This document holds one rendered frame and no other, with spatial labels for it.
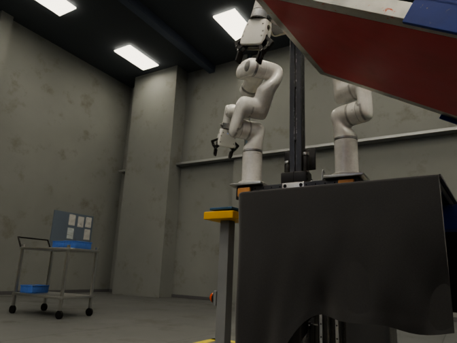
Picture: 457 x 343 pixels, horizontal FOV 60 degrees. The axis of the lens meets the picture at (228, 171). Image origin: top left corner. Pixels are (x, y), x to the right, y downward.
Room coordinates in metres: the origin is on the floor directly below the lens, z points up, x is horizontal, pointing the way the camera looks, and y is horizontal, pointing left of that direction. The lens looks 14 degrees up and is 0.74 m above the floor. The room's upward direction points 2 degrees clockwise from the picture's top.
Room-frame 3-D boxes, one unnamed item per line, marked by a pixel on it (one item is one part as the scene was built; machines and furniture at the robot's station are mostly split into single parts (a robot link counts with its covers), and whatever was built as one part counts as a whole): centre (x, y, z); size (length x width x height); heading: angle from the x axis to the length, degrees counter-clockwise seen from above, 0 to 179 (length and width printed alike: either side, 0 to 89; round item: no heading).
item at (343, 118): (1.55, -0.49, 1.37); 0.13 x 0.10 x 0.16; 41
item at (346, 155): (1.57, -0.49, 1.21); 0.16 x 0.13 x 0.15; 149
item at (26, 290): (6.35, 2.65, 0.57); 1.26 x 0.71 x 1.15; 59
